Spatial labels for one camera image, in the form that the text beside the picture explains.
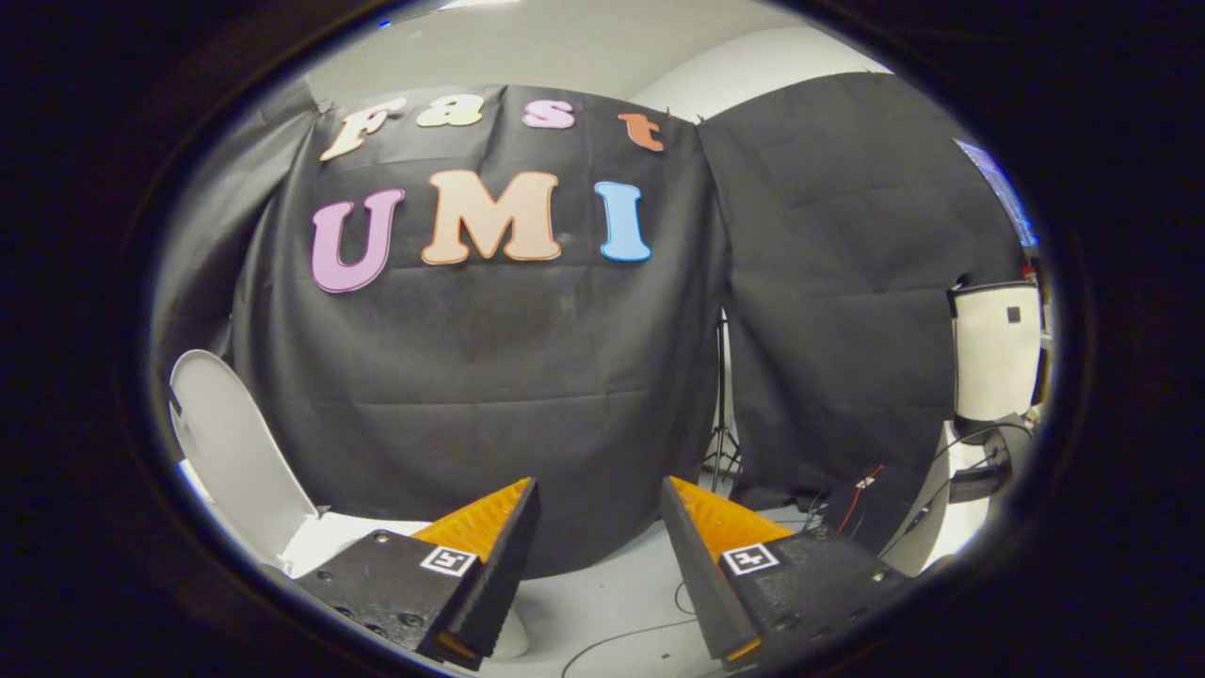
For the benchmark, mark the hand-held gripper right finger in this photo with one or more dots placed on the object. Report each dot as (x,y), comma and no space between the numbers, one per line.
(701,574)

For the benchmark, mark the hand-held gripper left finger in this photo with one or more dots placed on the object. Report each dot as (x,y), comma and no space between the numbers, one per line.
(499,574)

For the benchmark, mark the white toilet lid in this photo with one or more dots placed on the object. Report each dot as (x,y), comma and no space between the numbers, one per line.
(240,452)

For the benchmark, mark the white toilet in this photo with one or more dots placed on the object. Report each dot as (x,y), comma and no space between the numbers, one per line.
(358,532)

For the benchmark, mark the black tripod stand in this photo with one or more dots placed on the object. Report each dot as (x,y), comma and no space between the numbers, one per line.
(721,414)

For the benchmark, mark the black backdrop cloth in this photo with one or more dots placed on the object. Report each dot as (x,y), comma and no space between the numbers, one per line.
(527,377)

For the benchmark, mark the white panel with black square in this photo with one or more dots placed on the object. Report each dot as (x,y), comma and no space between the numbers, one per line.
(993,367)

